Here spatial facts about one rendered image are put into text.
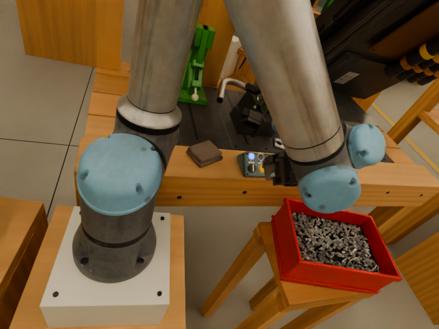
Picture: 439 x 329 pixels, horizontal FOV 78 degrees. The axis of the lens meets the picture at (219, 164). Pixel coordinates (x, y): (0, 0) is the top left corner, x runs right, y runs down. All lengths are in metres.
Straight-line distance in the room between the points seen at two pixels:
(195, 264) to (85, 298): 1.18
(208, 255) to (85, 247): 1.26
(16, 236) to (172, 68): 0.57
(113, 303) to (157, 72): 0.39
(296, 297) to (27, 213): 0.75
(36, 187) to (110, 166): 1.56
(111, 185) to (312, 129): 0.26
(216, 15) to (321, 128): 0.94
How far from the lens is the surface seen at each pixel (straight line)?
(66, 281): 0.57
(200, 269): 1.68
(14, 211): 0.87
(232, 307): 1.66
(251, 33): 0.28
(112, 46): 1.23
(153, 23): 0.42
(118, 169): 0.40
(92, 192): 0.40
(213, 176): 0.83
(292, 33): 0.28
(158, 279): 0.56
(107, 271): 0.53
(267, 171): 0.75
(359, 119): 1.01
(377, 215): 1.68
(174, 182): 0.81
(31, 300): 0.68
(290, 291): 0.85
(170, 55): 0.43
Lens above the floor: 1.48
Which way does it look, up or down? 41 degrees down
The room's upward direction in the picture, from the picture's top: 23 degrees clockwise
